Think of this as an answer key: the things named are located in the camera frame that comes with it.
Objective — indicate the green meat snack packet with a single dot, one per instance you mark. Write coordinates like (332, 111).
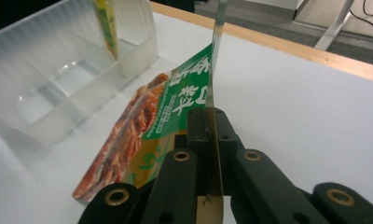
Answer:
(175, 93)

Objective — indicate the translucent plastic storage container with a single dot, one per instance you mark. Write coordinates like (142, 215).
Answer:
(51, 102)

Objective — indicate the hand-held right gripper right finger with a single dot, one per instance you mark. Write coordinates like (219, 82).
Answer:
(226, 137)

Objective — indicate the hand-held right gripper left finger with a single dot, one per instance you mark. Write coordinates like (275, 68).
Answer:
(198, 130)

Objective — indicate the yellow green seasoning packet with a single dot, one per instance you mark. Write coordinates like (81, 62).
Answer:
(108, 28)

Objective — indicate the metal stand leg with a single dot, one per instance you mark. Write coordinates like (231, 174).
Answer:
(334, 26)

